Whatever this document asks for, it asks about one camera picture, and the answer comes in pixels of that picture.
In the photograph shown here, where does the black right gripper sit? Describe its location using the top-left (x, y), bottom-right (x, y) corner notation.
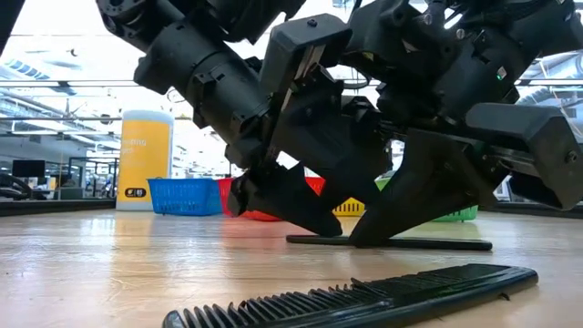
top-left (348, 102), bottom-right (583, 249)

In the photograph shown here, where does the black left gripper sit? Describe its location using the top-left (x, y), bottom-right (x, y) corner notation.
top-left (225, 13), bottom-right (394, 218)

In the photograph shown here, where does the red plastic basket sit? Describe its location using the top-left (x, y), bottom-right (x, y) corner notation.
top-left (217, 176), bottom-right (327, 223)

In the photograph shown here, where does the green plastic basket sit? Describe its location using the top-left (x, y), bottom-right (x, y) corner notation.
top-left (375, 176), bottom-right (479, 223)

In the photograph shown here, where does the yellow plastic basket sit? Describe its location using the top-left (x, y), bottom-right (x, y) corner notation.
top-left (332, 197), bottom-right (366, 218)

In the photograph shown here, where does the blue plastic basket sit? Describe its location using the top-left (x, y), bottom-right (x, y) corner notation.
top-left (147, 177), bottom-right (223, 217)

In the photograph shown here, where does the yellow and white pillar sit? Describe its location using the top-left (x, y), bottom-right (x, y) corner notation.
top-left (116, 109), bottom-right (175, 212)

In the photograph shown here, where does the black monitor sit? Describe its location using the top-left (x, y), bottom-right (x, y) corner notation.
top-left (12, 159), bottom-right (46, 179)

